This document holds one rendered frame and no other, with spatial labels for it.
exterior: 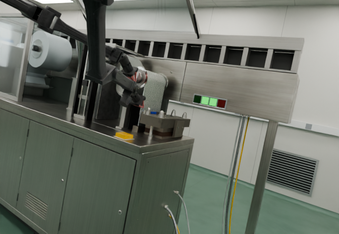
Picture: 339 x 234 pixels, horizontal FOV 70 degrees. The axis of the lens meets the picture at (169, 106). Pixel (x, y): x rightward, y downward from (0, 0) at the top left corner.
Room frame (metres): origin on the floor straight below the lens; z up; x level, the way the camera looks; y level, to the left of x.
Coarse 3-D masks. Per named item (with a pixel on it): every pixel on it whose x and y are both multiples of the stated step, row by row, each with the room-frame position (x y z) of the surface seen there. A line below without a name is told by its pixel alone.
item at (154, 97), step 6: (144, 90) 1.58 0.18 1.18; (150, 90) 1.64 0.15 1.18; (156, 90) 1.70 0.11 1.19; (162, 90) 1.77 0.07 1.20; (150, 96) 1.65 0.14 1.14; (156, 96) 1.71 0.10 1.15; (162, 96) 1.78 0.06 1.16; (144, 102) 1.60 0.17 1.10; (150, 102) 1.66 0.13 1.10; (156, 102) 1.73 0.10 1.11; (144, 108) 1.61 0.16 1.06; (150, 108) 1.67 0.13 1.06; (156, 108) 1.74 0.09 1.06
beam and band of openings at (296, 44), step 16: (112, 32) 2.22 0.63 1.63; (128, 32) 2.13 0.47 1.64; (144, 32) 2.04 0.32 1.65; (160, 32) 1.96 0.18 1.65; (128, 48) 2.19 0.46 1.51; (144, 48) 2.12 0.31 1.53; (160, 48) 2.04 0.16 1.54; (176, 48) 1.96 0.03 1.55; (192, 48) 1.89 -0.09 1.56; (208, 48) 1.81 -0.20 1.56; (224, 48) 1.69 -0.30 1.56; (240, 48) 1.68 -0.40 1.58; (256, 48) 1.60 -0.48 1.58; (272, 48) 1.53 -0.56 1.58; (288, 48) 1.49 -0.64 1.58; (208, 64) 1.73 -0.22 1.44; (224, 64) 1.67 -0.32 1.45; (240, 64) 1.69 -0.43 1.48; (256, 64) 1.64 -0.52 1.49; (272, 64) 1.59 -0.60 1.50; (288, 64) 1.54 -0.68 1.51
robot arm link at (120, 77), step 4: (116, 72) 1.00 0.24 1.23; (120, 72) 1.03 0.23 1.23; (112, 76) 1.01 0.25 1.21; (116, 76) 1.00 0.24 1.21; (120, 76) 1.05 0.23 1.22; (124, 76) 1.20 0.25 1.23; (112, 80) 1.06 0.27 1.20; (116, 80) 1.11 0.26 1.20; (120, 80) 1.16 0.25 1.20; (124, 80) 1.21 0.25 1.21; (128, 80) 1.28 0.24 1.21; (132, 80) 1.34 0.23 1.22; (120, 84) 1.20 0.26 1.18; (124, 84) 1.24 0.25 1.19; (128, 84) 1.30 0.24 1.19; (132, 84) 1.34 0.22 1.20; (136, 84) 1.41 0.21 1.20; (124, 88) 1.40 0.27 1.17; (128, 88) 1.32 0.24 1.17; (132, 88) 1.36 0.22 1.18
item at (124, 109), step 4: (124, 108) 1.59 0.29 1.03; (128, 108) 1.60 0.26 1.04; (124, 112) 1.59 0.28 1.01; (128, 112) 1.60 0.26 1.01; (124, 116) 1.58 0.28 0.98; (128, 116) 1.61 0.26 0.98; (120, 120) 1.60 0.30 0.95; (124, 120) 1.58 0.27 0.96; (120, 124) 1.59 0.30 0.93; (124, 124) 1.59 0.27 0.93; (120, 128) 1.56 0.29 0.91; (124, 128) 1.58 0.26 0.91
